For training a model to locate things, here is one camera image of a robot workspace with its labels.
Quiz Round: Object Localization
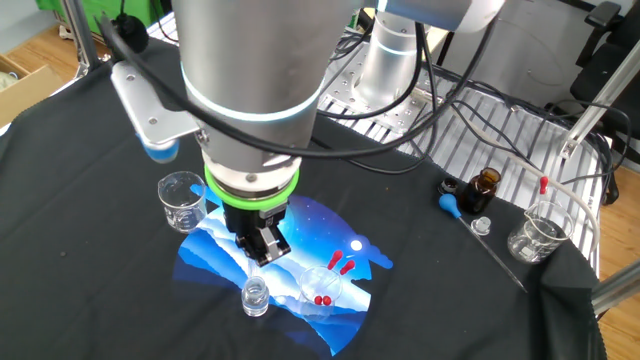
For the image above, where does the small clear glass stopper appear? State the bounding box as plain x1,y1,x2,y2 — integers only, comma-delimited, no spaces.
470,216,493,237

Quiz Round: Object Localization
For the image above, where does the brown glass bottle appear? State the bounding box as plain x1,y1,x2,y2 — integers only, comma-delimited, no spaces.
458,167,503,216

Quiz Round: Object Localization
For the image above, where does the glass beaker holding droppers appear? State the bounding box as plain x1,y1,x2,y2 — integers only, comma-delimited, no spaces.
297,264,345,321

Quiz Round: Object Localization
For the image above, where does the glass beaker holding liquid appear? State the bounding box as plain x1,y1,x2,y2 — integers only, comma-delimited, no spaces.
506,199,575,265

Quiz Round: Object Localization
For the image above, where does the clear glass beaker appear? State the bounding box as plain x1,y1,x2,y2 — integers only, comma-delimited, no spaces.
157,170,209,235

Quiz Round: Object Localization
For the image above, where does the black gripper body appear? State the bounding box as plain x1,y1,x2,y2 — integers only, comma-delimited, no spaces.
222,197,290,241

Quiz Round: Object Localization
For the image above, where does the black office chair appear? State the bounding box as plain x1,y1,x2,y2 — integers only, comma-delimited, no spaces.
567,0,640,224

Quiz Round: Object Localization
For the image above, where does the green wrist adapter ring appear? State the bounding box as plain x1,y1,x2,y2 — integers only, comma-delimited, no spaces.
203,164,301,211

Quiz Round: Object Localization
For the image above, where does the brown cardboard box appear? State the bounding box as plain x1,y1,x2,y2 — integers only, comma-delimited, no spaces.
0,53,66,130

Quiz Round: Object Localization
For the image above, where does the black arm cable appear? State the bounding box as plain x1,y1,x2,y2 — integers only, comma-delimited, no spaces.
97,12,501,176

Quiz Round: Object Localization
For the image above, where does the beige hose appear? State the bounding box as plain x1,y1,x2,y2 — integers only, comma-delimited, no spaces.
462,122,600,254

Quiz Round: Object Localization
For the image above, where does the black table cable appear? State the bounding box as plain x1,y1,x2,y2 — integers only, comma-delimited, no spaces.
429,85,551,174
547,98,633,187

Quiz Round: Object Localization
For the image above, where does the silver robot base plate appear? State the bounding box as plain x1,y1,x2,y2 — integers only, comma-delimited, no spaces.
319,69,441,134

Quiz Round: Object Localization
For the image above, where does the pale wooden board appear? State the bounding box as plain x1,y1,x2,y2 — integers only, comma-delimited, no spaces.
423,27,447,66

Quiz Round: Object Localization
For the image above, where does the long blue bulb pipette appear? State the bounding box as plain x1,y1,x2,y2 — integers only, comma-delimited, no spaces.
438,193,529,294

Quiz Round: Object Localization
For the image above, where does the black bottle cap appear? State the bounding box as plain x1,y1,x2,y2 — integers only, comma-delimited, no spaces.
437,177,461,197

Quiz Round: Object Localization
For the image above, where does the aluminium frame post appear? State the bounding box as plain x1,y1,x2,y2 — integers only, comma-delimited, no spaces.
59,0,104,79
591,257,640,316
558,37,640,161

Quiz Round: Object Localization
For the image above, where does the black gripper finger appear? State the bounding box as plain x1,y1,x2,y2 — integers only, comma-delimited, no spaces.
234,230,268,263
255,225,292,268

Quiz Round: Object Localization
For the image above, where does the green fabric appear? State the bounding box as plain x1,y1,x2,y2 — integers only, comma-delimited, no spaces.
34,0,174,46

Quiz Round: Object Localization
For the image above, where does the black cloth with blue print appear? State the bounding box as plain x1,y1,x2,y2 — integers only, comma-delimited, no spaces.
0,33,609,360

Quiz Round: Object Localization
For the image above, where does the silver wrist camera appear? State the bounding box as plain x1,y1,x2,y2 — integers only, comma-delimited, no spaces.
110,59,201,165

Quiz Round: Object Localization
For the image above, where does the small clear glass vial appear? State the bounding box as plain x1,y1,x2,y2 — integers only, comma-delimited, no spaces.
240,275,271,318

